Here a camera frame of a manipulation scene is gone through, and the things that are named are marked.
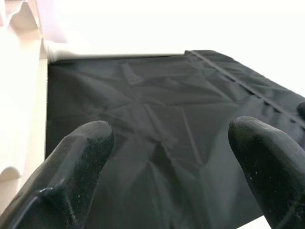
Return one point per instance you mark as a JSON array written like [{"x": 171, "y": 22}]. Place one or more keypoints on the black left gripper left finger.
[{"x": 57, "y": 181}]

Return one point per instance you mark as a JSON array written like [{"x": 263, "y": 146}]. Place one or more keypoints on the black table cloth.
[{"x": 166, "y": 107}]

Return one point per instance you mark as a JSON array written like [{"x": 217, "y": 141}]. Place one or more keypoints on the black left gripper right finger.
[{"x": 274, "y": 171}]

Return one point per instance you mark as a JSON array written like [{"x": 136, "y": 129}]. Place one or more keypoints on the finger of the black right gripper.
[{"x": 302, "y": 109}]

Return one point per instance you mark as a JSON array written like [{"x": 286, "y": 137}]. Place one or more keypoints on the white plastic table top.
[{"x": 21, "y": 95}]

